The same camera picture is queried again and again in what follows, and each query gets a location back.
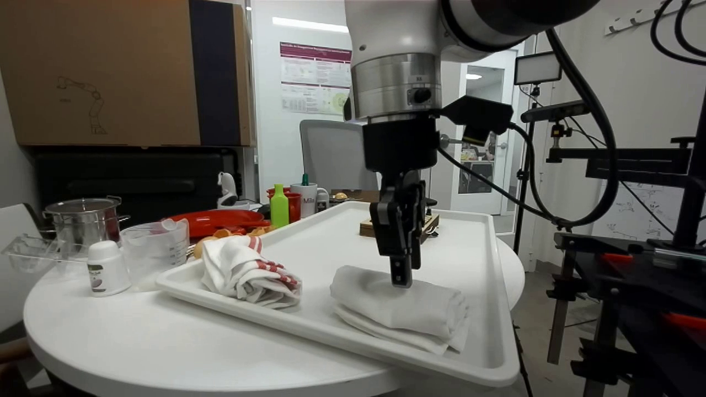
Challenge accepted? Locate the red plastic bowl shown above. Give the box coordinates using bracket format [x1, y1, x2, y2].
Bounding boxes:
[174, 210, 268, 241]

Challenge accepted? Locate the red striped white towel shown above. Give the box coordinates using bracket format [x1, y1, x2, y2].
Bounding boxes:
[200, 237, 301, 308]

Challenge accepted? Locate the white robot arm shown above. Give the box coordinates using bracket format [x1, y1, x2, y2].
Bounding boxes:
[344, 0, 598, 286]

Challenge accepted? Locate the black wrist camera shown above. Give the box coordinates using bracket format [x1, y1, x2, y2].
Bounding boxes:
[441, 98, 512, 144]

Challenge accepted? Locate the small white pill bottle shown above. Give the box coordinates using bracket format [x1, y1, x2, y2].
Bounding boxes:
[86, 241, 129, 296]

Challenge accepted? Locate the clear glass bowl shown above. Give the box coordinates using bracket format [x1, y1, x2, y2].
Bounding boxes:
[1, 235, 62, 274]

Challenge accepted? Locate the wooden busy board toy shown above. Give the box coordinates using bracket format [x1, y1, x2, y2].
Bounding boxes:
[356, 215, 439, 238]

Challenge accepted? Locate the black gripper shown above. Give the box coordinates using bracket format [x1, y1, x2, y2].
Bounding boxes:
[362, 118, 439, 286]

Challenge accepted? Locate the green squeeze bottle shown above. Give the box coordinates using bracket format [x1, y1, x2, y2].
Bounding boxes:
[268, 186, 288, 230]

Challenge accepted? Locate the wall poster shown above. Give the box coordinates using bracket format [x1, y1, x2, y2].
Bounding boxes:
[279, 43, 350, 118]

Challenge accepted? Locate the grey office chair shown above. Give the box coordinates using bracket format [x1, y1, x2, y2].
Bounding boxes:
[300, 120, 377, 193]

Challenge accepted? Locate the large cardboard box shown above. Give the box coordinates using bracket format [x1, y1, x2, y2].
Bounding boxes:
[0, 0, 254, 147]

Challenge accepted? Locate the clear plastic measuring cup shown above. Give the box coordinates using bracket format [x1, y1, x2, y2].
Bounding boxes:
[118, 218, 190, 290]

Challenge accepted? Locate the black camera on stand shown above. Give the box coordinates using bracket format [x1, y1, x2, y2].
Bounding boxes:
[521, 100, 590, 123]

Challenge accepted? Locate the white mug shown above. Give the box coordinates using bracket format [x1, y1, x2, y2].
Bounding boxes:
[296, 183, 329, 218]

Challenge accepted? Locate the black metal frame stand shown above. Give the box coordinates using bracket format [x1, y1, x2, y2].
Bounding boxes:
[546, 122, 706, 397]

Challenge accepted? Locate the led light panel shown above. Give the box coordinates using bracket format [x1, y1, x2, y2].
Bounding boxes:
[513, 51, 563, 87]

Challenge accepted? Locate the large white tray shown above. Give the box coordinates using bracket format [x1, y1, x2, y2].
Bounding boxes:
[157, 201, 519, 389]

